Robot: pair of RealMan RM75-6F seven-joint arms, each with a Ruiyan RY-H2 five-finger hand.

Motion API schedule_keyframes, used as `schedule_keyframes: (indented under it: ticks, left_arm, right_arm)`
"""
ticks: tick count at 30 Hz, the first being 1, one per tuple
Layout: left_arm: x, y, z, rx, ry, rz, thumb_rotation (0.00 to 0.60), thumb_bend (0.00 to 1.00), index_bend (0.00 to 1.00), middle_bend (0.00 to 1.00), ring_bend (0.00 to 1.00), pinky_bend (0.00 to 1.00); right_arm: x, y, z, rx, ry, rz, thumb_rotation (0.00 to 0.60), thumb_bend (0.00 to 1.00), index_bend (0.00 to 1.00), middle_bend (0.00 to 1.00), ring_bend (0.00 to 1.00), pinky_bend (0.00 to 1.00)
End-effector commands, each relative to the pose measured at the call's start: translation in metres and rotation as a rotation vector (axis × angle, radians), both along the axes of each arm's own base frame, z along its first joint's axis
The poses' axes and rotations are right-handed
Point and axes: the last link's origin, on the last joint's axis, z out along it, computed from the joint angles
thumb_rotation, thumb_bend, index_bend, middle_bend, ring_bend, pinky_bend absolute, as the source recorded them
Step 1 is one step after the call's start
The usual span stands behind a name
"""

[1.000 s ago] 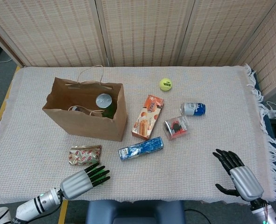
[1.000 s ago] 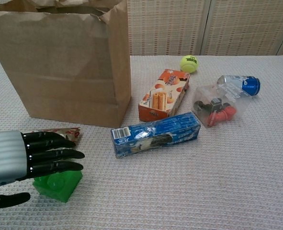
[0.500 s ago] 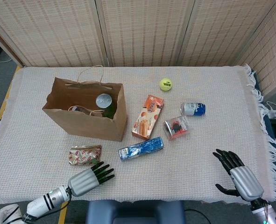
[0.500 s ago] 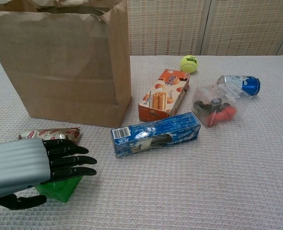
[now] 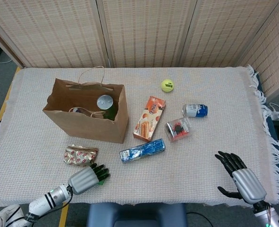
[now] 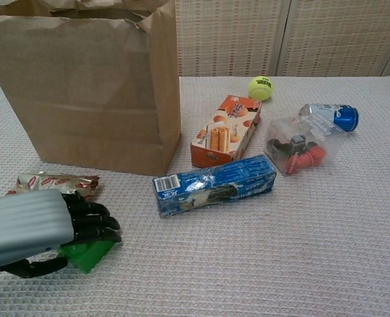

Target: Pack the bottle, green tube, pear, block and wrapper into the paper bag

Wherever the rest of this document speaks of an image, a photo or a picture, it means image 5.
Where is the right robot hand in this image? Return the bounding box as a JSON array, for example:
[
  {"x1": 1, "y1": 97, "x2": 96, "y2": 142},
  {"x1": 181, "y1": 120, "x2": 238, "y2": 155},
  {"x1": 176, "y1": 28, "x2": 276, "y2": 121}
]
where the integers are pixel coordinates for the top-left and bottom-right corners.
[{"x1": 214, "y1": 151, "x2": 268, "y2": 205}]

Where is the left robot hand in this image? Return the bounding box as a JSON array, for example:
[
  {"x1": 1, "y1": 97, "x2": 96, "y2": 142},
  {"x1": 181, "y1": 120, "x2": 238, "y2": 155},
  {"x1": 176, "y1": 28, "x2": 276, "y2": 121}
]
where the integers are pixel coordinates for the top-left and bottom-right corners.
[{"x1": 67, "y1": 163, "x2": 111, "y2": 195}]

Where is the silver red snack bag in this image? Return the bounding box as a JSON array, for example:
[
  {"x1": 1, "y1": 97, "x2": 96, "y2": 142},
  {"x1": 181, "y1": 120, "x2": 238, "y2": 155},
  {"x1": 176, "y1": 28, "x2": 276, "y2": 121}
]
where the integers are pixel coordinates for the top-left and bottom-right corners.
[{"x1": 63, "y1": 145, "x2": 99, "y2": 167}]

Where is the brown paper bag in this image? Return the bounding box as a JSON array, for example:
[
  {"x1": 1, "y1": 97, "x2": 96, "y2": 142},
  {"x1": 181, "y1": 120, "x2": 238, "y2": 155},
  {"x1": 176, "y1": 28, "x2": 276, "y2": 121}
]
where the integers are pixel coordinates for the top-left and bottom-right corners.
[{"x1": 42, "y1": 66, "x2": 129, "y2": 144}]

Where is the green Pringles chips can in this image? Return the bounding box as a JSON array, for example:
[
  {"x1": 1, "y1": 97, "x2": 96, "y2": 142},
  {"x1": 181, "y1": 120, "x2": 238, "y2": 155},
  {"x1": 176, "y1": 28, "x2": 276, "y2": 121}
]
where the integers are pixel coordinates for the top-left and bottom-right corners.
[{"x1": 96, "y1": 94, "x2": 118, "y2": 122}]

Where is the clear bag of toys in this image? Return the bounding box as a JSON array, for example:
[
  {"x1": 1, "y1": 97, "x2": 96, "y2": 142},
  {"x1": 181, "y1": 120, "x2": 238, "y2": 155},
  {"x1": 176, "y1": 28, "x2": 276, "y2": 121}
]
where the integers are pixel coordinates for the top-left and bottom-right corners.
[{"x1": 165, "y1": 117, "x2": 193, "y2": 143}]

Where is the white woven tablecloth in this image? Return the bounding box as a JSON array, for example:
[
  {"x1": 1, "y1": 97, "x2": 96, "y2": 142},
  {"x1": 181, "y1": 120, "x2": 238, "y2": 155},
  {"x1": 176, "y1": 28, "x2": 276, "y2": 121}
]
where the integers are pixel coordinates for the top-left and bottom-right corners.
[{"x1": 0, "y1": 64, "x2": 279, "y2": 207}]

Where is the blue cookie pack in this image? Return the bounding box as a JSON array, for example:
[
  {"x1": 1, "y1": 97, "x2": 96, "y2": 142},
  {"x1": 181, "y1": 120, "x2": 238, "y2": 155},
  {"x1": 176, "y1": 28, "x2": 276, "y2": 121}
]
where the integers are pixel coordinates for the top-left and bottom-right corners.
[{"x1": 119, "y1": 138, "x2": 166, "y2": 164}]

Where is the orange wafer roll box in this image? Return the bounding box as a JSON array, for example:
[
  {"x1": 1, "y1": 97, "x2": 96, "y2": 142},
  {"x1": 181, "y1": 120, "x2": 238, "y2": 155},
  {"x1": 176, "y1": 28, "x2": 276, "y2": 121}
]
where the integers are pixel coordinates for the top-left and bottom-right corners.
[{"x1": 132, "y1": 95, "x2": 167, "y2": 143}]

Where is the blue and silver soda can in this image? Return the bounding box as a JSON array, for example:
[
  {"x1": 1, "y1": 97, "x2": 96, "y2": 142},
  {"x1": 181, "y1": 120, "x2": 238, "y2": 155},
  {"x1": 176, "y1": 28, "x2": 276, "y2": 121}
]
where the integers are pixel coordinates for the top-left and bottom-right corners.
[{"x1": 182, "y1": 103, "x2": 209, "y2": 118}]

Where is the yellow tennis ball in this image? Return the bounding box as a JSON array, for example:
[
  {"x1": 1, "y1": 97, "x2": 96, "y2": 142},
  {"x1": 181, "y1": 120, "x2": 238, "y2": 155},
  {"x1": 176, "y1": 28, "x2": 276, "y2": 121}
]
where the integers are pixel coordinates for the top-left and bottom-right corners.
[{"x1": 161, "y1": 79, "x2": 176, "y2": 93}]

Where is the woven folding screen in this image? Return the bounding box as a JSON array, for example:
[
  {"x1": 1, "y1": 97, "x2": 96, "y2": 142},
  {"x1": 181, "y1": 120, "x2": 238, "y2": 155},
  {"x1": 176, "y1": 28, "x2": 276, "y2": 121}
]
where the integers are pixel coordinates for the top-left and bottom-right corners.
[{"x1": 0, "y1": 0, "x2": 279, "y2": 98}]

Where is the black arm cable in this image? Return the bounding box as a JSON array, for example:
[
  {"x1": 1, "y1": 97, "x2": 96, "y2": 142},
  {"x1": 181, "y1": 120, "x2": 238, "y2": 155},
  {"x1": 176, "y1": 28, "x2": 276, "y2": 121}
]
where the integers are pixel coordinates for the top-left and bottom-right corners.
[{"x1": 48, "y1": 188, "x2": 71, "y2": 213}]

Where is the black floor cable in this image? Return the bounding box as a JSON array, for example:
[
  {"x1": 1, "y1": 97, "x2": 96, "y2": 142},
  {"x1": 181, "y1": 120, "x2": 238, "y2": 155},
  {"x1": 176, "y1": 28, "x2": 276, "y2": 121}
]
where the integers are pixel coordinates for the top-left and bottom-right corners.
[{"x1": 186, "y1": 211, "x2": 214, "y2": 227}]

